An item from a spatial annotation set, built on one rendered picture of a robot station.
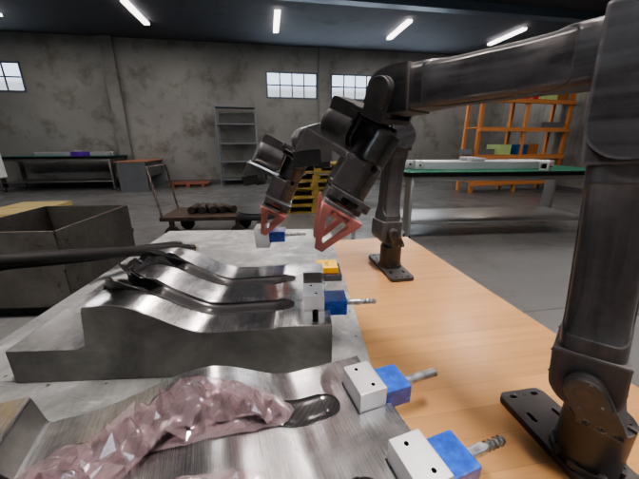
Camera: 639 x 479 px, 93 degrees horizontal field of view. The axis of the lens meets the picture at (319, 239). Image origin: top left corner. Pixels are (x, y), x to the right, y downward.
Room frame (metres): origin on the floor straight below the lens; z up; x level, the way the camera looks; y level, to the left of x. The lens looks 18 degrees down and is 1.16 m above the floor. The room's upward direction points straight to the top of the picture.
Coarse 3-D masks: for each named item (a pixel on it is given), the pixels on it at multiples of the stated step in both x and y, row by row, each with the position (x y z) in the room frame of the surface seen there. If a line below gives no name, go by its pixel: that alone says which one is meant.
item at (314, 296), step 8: (304, 288) 0.48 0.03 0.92; (312, 288) 0.48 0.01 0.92; (320, 288) 0.48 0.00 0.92; (304, 296) 0.45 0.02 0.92; (312, 296) 0.45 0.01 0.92; (320, 296) 0.45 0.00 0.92; (328, 296) 0.48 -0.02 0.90; (336, 296) 0.48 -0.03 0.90; (344, 296) 0.48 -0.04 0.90; (304, 304) 0.45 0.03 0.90; (312, 304) 0.45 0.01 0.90; (320, 304) 0.45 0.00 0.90; (328, 304) 0.46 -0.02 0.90; (336, 304) 0.46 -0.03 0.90; (344, 304) 0.46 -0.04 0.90; (352, 304) 0.48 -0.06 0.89; (336, 312) 0.46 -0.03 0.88; (344, 312) 0.46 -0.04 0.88
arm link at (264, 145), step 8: (264, 136) 0.73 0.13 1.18; (264, 144) 0.72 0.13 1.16; (272, 144) 0.73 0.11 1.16; (280, 144) 0.74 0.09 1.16; (288, 144) 0.74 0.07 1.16; (256, 152) 0.73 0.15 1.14; (264, 152) 0.72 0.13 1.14; (272, 152) 0.72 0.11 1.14; (280, 152) 0.73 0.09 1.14; (256, 160) 0.72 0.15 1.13; (264, 160) 0.72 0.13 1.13; (272, 160) 0.72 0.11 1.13; (280, 160) 0.73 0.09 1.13; (272, 168) 0.73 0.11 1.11
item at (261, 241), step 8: (256, 232) 0.74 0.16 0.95; (272, 232) 0.74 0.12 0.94; (280, 232) 0.75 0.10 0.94; (288, 232) 0.77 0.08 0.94; (296, 232) 0.76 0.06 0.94; (304, 232) 0.76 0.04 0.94; (256, 240) 0.74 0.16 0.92; (264, 240) 0.74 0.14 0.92; (272, 240) 0.74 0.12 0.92; (280, 240) 0.74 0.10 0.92
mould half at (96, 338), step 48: (96, 288) 0.59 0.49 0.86; (192, 288) 0.51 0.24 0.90; (240, 288) 0.55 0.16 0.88; (288, 288) 0.54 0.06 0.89; (48, 336) 0.42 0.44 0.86; (96, 336) 0.39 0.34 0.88; (144, 336) 0.40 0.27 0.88; (192, 336) 0.40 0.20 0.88; (240, 336) 0.40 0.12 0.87; (288, 336) 0.41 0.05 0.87
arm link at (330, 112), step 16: (384, 80) 0.42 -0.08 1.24; (336, 96) 0.52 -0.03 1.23; (368, 96) 0.44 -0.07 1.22; (384, 96) 0.42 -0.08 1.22; (336, 112) 0.52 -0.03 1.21; (352, 112) 0.50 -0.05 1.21; (368, 112) 0.45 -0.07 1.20; (384, 112) 0.43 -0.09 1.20; (320, 128) 0.53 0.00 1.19; (336, 128) 0.50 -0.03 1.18; (352, 128) 0.49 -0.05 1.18
